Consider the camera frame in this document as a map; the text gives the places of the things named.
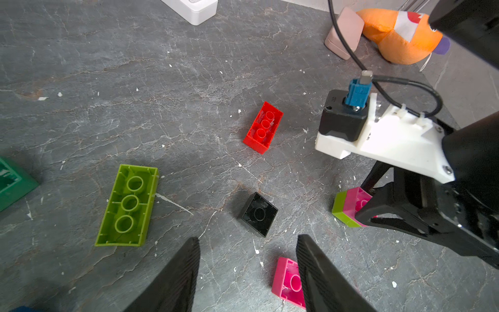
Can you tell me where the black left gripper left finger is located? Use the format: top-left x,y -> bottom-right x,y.
126,237 -> 200,311

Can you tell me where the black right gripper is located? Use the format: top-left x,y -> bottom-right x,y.
356,113 -> 498,269

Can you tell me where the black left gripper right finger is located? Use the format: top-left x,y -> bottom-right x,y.
296,234 -> 375,311

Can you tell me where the magenta lego brick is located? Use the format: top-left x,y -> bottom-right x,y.
347,187 -> 372,227
272,257 -> 306,309

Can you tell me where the lime small lego brick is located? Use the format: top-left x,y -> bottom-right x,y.
331,191 -> 362,228

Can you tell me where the lime green long lego brick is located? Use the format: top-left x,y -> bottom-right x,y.
95,164 -> 159,247

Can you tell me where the red lego brick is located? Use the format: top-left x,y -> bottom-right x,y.
243,101 -> 283,155

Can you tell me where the dark green lego brick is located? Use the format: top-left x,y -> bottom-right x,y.
1,158 -> 39,211

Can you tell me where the loose magenta lego brick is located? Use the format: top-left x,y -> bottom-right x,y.
272,257 -> 306,309

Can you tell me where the black lego brick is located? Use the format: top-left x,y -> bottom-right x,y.
239,192 -> 279,237

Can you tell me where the orange plush fish toy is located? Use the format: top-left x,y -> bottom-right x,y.
357,9 -> 451,65

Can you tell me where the pink rectangular case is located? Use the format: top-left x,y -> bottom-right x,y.
324,7 -> 365,60

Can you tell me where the white open flip box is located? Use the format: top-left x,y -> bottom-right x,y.
162,0 -> 218,26

